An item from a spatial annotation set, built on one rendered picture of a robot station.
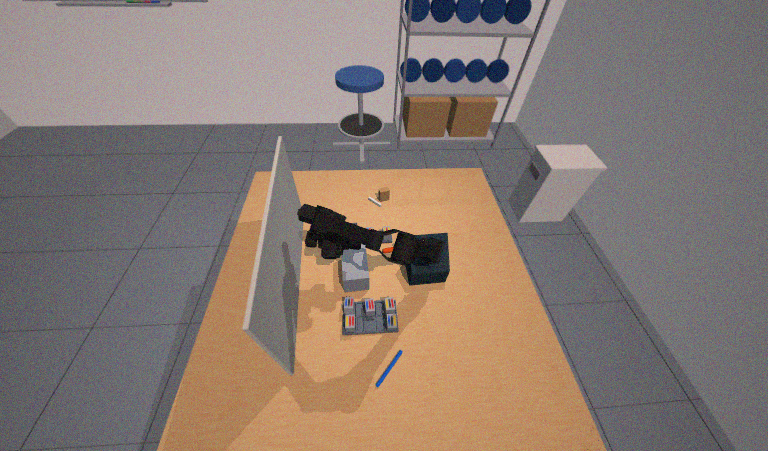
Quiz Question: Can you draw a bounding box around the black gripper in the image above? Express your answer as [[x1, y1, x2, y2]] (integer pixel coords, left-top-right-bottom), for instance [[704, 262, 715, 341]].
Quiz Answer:
[[305, 229, 361, 250]]

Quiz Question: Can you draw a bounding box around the blue rod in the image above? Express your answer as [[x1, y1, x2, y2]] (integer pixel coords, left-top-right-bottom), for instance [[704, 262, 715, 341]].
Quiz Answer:
[[376, 350, 403, 387]]

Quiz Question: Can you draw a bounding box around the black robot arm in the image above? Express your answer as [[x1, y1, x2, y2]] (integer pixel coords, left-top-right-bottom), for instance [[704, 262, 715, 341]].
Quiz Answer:
[[297, 204, 445, 266]]

